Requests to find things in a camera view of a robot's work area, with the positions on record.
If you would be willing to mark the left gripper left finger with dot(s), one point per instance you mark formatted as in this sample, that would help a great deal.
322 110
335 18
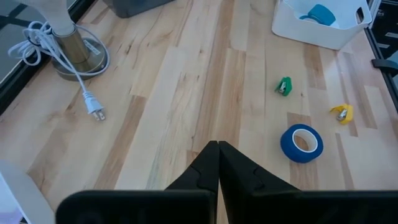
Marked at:
199 177

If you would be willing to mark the yellow mini stapler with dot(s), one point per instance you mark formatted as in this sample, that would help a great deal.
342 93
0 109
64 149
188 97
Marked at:
346 113

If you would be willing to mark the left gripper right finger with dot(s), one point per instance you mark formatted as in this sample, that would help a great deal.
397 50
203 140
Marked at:
242 177

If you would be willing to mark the white bulb table lamp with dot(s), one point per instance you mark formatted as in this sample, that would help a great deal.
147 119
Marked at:
71 46

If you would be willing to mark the green mini stapler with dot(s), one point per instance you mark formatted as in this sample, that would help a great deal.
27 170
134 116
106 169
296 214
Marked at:
285 87

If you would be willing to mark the dark blue tape roll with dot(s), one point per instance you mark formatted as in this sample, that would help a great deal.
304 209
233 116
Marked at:
287 146

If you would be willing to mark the grey plastic bin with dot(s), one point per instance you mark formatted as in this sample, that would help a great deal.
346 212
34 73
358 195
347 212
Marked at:
136 7

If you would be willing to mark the light blue tape roll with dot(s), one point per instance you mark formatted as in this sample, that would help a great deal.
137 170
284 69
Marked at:
323 14

